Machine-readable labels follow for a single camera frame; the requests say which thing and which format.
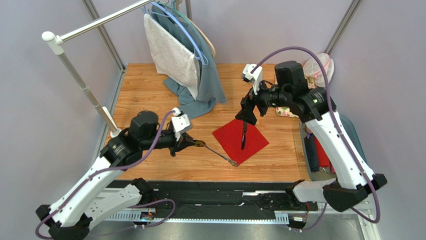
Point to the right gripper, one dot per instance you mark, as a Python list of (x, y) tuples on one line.
[(250, 102)]

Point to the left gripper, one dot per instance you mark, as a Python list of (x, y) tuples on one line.
[(184, 141)]

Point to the red paper napkin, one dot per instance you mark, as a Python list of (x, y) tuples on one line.
[(229, 137)]

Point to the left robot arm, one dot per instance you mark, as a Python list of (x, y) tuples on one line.
[(74, 215)]

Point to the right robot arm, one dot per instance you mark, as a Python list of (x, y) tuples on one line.
[(355, 180)]

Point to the red napkin in bin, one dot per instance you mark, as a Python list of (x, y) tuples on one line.
[(323, 159)]

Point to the floral placemat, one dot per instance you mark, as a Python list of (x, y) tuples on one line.
[(285, 111)]

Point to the blue-grey shirt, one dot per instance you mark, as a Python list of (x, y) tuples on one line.
[(210, 90)]

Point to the blue plastic hanger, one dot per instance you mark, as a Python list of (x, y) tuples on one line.
[(199, 54)]

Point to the teal plastic bin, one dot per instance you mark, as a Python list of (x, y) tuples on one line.
[(315, 172)]

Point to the white mesh laundry bag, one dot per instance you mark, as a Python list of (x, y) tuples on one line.
[(311, 68)]

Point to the white towel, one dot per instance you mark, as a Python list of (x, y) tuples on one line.
[(171, 57)]

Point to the green hanger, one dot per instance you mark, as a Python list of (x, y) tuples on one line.
[(173, 8)]

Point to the wooden hanger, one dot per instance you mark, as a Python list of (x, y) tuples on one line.
[(189, 17)]

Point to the white clothes rack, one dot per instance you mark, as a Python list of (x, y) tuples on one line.
[(55, 43)]

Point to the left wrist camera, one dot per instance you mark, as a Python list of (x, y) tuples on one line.
[(181, 123)]

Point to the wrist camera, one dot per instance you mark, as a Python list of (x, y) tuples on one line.
[(181, 123), (253, 74)]

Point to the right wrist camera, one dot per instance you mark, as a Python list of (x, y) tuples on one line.
[(253, 74)]

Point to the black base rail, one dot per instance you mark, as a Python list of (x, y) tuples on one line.
[(202, 200)]

